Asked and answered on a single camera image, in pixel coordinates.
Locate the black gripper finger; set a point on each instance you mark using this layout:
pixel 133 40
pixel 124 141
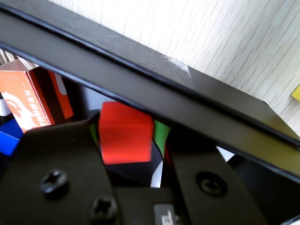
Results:
pixel 58 168

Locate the blue cube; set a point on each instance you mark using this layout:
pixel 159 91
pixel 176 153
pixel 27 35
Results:
pixel 9 140

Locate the black rectangular box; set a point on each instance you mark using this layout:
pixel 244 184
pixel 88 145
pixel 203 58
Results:
pixel 164 93

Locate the yellow cube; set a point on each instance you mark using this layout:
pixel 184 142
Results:
pixel 296 93

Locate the orange printed carton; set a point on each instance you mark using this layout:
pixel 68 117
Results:
pixel 23 93

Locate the red cube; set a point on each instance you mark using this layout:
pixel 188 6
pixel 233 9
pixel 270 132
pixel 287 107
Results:
pixel 124 136

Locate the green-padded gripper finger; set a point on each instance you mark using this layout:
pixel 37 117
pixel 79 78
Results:
pixel 206 187

